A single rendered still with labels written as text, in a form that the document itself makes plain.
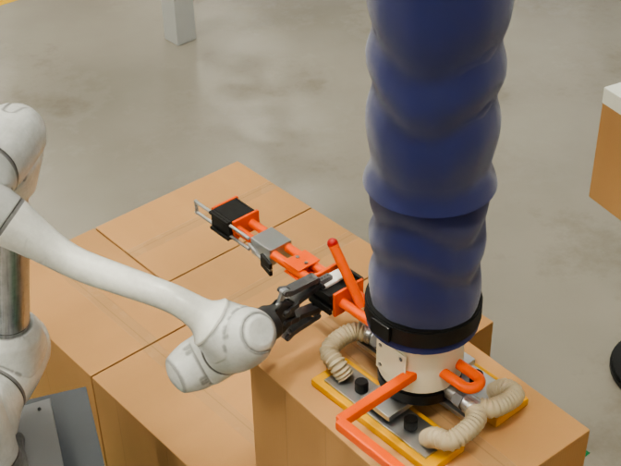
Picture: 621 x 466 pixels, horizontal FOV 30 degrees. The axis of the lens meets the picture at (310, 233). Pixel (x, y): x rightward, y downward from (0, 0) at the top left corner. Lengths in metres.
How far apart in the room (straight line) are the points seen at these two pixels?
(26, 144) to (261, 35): 3.99
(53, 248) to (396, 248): 0.65
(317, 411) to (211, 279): 1.27
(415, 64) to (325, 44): 4.27
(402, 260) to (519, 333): 2.19
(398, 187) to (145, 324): 1.60
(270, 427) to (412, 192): 0.80
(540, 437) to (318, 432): 0.44
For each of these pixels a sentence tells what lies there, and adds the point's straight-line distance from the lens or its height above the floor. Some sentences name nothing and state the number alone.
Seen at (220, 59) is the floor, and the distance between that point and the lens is 5.99.
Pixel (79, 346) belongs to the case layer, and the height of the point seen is 0.54.
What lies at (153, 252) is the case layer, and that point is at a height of 0.54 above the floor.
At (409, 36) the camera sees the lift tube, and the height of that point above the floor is 1.93.
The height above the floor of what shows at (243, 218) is 1.23.
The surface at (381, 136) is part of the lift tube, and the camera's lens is 1.94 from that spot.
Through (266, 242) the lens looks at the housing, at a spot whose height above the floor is 1.22.
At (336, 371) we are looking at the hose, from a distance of 2.38.
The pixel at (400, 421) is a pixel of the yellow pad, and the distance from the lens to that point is 2.32.
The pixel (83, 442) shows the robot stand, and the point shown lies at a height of 0.75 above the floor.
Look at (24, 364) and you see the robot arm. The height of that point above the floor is 1.00.
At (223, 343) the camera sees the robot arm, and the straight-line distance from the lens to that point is 2.12.
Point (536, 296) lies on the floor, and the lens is 4.41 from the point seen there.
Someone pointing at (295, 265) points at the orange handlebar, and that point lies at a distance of 2.50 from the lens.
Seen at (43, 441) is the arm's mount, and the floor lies 0.79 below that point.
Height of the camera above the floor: 2.74
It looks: 36 degrees down
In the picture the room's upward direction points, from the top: 1 degrees counter-clockwise
